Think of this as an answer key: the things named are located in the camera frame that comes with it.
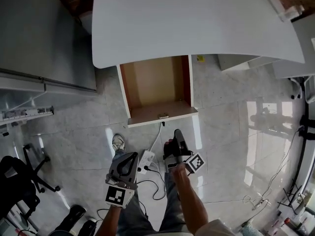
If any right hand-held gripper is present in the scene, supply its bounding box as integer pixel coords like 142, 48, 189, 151
164, 128, 206, 175

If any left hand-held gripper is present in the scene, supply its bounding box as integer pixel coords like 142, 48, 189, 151
105, 152, 139, 209

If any white desk drawer with keyhole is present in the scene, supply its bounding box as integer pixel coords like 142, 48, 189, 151
117, 55, 199, 129

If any person's left forearm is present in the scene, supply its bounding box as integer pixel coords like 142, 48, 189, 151
94, 204, 124, 236

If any person's right forearm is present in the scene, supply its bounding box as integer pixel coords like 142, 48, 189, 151
169, 167, 210, 234

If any white cubby bookcase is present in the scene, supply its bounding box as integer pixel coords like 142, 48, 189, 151
272, 16, 315, 80

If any person's right hand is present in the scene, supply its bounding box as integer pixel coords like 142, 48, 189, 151
162, 138, 188, 176

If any white power strip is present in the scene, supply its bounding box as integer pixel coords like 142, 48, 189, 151
136, 150, 156, 175

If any person's left shoe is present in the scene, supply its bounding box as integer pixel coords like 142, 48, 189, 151
112, 133, 126, 152

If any person's left leg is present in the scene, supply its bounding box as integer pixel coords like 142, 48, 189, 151
112, 148, 154, 236

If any person's leg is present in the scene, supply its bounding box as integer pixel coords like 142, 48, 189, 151
158, 171, 188, 231
112, 148, 154, 236

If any person's right leg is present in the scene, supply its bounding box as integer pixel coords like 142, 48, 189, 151
158, 171, 188, 231

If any person's beige shirt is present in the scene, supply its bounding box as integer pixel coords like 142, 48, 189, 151
193, 219, 237, 236

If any black office chair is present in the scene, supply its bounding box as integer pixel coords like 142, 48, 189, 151
0, 143, 62, 221

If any white shelf rack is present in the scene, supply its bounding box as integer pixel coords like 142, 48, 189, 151
0, 104, 55, 133

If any black tripod stand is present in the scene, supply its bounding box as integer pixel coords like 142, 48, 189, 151
298, 114, 315, 142

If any white swivel chair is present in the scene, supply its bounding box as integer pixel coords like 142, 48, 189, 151
290, 75, 315, 105

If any white power cable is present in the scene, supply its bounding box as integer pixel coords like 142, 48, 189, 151
149, 122, 163, 152

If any black plug cable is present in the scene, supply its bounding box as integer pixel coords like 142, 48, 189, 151
136, 165, 166, 202

